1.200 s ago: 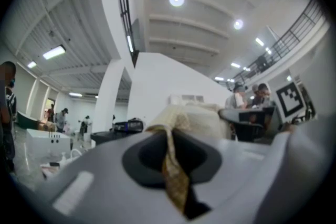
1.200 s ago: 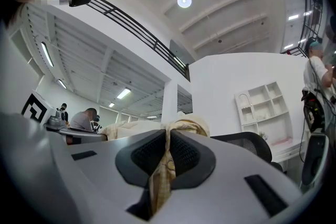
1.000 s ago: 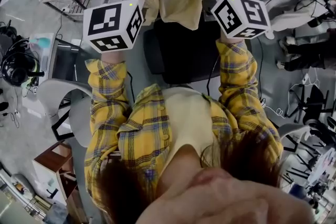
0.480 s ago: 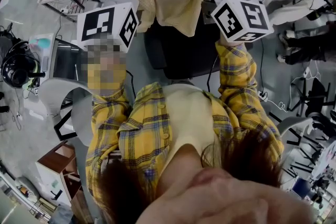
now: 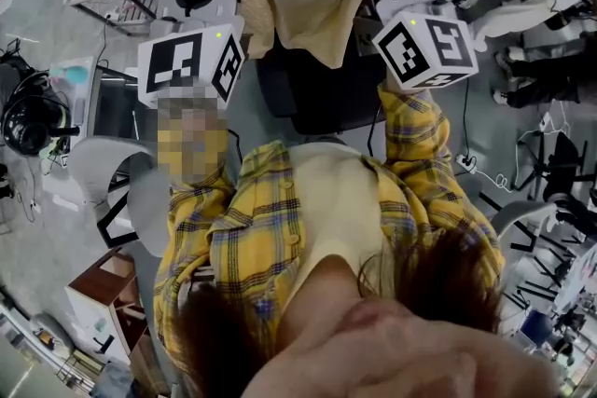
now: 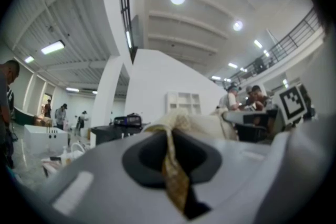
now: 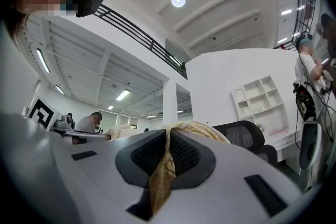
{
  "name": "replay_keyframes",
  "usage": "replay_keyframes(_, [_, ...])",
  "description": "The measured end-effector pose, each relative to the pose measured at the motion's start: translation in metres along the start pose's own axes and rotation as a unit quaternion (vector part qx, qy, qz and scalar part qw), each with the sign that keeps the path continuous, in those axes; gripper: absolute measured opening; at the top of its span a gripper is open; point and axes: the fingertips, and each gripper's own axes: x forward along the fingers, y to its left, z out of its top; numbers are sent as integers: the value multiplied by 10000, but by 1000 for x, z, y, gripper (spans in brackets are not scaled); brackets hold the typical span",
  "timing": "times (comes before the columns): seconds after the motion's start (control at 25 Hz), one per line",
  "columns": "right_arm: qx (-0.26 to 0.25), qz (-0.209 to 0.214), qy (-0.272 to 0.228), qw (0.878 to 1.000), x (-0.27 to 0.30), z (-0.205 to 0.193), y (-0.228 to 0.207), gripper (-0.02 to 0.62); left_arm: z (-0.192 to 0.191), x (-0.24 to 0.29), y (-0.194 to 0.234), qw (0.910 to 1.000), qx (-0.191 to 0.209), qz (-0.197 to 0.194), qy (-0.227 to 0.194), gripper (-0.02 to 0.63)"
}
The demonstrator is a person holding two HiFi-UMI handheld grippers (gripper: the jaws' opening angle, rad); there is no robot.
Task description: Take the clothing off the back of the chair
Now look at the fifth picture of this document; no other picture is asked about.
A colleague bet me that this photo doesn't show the thin black cable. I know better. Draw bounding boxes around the thin black cable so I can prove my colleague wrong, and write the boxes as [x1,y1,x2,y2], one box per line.
[227,128,243,164]
[95,25,111,66]
[367,106,386,158]

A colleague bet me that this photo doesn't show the brown wooden shelf unit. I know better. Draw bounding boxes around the brown wooden shelf unit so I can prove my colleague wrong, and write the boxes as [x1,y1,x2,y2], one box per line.
[64,246,155,364]

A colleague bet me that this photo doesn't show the person's head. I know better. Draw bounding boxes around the person's head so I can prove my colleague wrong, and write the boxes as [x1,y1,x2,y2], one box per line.
[242,255,561,398]

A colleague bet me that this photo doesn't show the person's left forearm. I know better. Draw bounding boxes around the person's left forearm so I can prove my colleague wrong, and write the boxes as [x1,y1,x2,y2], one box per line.
[156,100,234,211]

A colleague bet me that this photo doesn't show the cream undershirt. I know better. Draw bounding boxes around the cream undershirt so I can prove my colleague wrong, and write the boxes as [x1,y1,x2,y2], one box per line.
[279,142,388,295]

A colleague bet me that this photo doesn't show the black folding stand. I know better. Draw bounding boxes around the black folding stand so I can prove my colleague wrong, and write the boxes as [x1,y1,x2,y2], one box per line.
[512,130,597,201]

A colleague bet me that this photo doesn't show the teal plastic object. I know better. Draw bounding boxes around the teal plastic object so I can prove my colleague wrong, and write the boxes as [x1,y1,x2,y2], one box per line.
[49,62,90,85]

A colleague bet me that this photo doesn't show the person's right forearm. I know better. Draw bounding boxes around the person's right forearm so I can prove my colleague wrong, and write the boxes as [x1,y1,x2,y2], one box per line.
[376,81,463,211]

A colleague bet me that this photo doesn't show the black metal rack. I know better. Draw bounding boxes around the black metal rack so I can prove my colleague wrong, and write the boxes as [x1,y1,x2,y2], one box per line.
[507,223,584,299]

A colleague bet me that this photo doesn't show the thin white cable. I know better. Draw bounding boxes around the thin white cable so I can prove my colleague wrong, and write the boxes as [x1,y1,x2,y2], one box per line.
[475,170,514,192]

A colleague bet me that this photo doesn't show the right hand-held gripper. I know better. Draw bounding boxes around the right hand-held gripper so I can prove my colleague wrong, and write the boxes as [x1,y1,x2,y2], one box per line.
[357,0,480,90]

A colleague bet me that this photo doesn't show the white power strip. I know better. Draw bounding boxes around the white power strip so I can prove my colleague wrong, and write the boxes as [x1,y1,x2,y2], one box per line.
[455,153,479,176]

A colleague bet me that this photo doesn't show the yellow plaid shirt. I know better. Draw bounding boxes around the yellow plaid shirt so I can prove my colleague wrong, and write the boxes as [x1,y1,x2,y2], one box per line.
[153,81,507,388]

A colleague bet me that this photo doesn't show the black floor cable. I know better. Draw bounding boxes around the black floor cable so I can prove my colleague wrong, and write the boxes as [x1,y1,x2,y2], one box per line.
[459,76,475,162]

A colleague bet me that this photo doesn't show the blue bin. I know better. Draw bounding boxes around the blue bin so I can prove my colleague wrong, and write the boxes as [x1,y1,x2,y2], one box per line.
[520,309,554,349]

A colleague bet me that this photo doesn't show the black flat screen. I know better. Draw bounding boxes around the black flat screen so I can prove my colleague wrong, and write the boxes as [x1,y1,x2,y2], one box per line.
[92,74,141,141]

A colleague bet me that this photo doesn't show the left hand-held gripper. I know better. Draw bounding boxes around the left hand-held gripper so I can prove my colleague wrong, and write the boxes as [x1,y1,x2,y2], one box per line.
[137,0,246,107]

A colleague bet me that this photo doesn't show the black office chair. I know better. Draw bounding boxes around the black office chair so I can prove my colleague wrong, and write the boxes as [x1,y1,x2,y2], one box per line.
[254,0,456,136]

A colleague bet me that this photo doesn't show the black headphones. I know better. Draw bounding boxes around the black headphones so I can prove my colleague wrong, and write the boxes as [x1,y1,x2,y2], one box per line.
[0,69,80,158]

